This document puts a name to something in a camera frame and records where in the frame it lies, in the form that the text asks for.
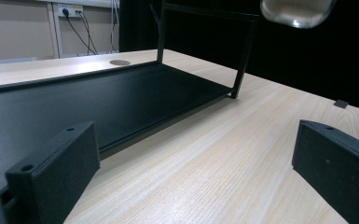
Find black power cable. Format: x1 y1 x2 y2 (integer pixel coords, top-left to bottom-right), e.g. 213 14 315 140
77 10 99 56
62 8 98 56

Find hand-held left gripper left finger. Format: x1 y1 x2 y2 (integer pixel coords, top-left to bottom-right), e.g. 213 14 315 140
5 121 102 224

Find black metal rack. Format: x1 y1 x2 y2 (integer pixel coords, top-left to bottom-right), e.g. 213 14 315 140
0 0 260 190

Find black tape piece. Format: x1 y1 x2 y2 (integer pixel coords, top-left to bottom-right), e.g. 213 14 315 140
333 99 350 109

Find black curtain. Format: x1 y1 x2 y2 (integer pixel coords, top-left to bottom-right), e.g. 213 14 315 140
119 0 359 114

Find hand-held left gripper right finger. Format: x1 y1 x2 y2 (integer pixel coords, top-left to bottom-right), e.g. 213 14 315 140
291 119 359 224

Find white wall socket strip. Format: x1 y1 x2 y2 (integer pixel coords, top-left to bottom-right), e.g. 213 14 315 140
57 4 84 18

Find white cables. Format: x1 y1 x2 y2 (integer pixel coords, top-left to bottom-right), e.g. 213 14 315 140
110 0 120 54

